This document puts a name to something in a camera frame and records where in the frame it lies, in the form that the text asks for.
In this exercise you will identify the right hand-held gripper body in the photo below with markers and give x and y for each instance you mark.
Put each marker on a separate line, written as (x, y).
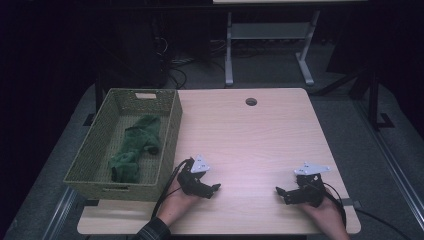
(310, 191)

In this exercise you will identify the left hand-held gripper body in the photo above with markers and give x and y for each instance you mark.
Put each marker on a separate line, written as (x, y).
(192, 180)

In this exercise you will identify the green fluffy garment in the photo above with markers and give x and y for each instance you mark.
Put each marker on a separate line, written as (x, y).
(136, 143)

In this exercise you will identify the green woven basket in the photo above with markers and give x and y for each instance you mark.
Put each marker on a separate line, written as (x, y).
(133, 146)

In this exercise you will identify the person's left hand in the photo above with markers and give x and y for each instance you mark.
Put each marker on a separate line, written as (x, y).
(176, 205)

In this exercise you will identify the person's right hand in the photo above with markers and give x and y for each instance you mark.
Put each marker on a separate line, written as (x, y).
(328, 216)

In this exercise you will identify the grey tape strip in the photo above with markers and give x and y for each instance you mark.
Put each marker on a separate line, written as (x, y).
(350, 202)

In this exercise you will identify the black metal stand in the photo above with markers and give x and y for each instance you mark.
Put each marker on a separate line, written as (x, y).
(373, 100)

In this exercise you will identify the metal floor rail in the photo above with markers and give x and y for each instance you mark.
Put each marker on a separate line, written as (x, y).
(60, 213)
(390, 156)

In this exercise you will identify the black table leg post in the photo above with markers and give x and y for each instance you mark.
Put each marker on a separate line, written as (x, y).
(99, 96)

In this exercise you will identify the grey metal table frame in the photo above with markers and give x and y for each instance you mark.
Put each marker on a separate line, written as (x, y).
(266, 30)

